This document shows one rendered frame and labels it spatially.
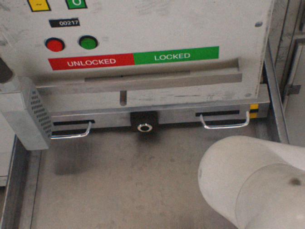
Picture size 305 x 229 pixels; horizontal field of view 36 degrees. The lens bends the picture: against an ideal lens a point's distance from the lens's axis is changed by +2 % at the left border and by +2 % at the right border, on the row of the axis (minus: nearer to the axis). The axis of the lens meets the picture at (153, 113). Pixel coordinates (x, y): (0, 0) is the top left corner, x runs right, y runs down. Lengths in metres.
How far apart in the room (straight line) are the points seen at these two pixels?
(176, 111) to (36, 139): 0.30
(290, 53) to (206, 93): 0.42
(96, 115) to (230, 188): 0.47
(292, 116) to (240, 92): 0.60
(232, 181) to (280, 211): 0.11
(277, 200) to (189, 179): 0.48
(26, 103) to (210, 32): 0.35
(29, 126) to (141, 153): 0.27
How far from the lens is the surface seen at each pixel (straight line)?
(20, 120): 0.88
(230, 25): 0.83
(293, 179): 0.56
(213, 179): 0.66
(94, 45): 0.84
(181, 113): 1.01
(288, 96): 1.48
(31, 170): 1.07
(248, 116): 1.02
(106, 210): 0.99
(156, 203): 0.98
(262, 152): 0.66
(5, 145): 1.71
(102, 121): 1.04
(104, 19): 0.81
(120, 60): 0.88
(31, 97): 0.87
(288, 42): 1.31
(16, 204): 1.03
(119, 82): 0.87
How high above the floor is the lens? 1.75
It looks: 56 degrees down
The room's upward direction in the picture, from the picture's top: 10 degrees counter-clockwise
